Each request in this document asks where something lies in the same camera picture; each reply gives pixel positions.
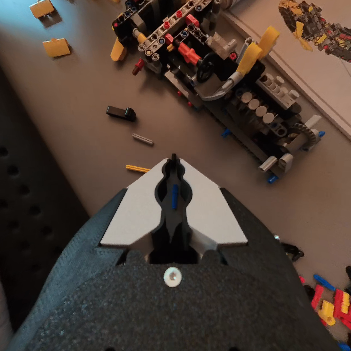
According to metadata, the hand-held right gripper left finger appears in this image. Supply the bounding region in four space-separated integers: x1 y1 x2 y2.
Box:
100 158 172 246

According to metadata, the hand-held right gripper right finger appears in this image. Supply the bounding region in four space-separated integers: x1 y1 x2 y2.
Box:
178 158 249 252

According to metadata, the lego car chassis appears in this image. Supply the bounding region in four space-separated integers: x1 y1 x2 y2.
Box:
110 0 327 184

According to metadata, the pile of red blue lego pins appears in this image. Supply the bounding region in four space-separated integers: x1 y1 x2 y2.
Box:
282 243 351 351

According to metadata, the lego instruction booklet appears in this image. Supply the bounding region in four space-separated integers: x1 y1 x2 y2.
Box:
219 0 351 141

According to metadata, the yellow lego panel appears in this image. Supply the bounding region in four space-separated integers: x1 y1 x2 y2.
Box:
30 0 55 19

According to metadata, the grey lego axle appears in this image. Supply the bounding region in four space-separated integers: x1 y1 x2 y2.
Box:
132 133 154 146

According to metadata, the black angled lego piece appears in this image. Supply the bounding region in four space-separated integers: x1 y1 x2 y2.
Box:
106 105 137 122

